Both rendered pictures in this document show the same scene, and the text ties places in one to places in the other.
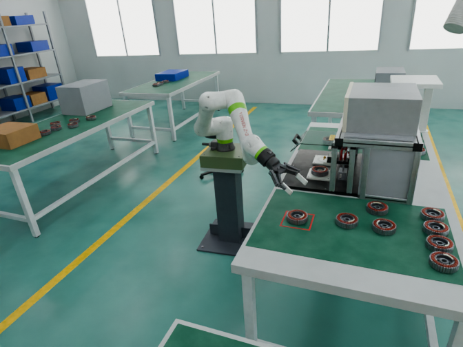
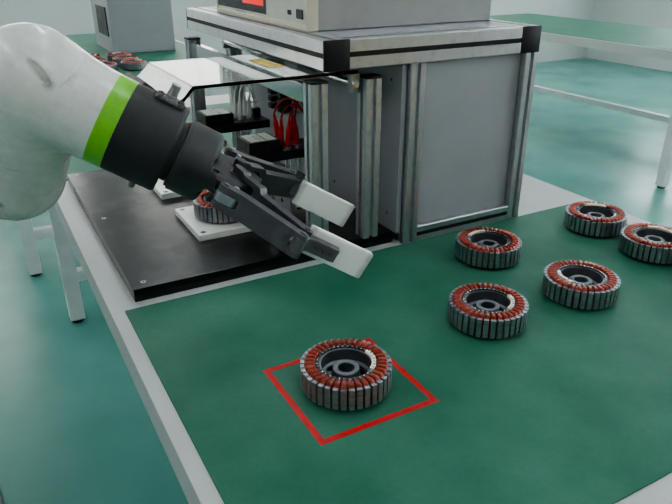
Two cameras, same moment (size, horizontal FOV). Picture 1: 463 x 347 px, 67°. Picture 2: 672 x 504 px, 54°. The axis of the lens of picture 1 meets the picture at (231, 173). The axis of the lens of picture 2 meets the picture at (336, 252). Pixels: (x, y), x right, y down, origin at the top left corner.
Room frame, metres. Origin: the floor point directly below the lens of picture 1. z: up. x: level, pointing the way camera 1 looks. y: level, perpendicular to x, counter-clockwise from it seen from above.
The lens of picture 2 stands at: (1.18, 0.19, 1.24)
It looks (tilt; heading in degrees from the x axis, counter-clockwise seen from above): 25 degrees down; 308
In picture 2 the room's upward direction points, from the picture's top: straight up
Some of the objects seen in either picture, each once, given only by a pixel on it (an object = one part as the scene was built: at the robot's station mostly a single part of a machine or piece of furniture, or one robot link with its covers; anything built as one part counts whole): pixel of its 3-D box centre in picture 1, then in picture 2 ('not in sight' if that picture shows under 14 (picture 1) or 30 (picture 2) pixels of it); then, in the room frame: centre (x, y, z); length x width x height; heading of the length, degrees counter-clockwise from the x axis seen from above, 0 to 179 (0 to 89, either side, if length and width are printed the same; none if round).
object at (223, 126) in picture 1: (222, 129); not in sight; (2.51, 0.04, 0.99); 0.16 x 0.13 x 0.19; 104
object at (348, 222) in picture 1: (346, 220); (487, 309); (1.52, -0.59, 0.77); 0.11 x 0.11 x 0.04
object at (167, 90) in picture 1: (177, 102); not in sight; (6.11, 0.87, 0.37); 1.90 x 0.90 x 0.75; 157
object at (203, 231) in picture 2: (320, 174); (224, 217); (2.07, -0.58, 0.78); 0.15 x 0.15 x 0.01; 67
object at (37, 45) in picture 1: (32, 45); not in sight; (7.64, 3.87, 1.37); 0.42 x 0.42 x 0.19; 68
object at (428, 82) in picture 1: (410, 107); not in sight; (2.79, -1.52, 0.98); 0.37 x 0.35 x 0.46; 157
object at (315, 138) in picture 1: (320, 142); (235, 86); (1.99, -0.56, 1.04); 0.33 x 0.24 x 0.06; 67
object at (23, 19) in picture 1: (17, 20); not in sight; (7.48, 3.94, 1.86); 0.42 x 0.42 x 0.16; 68
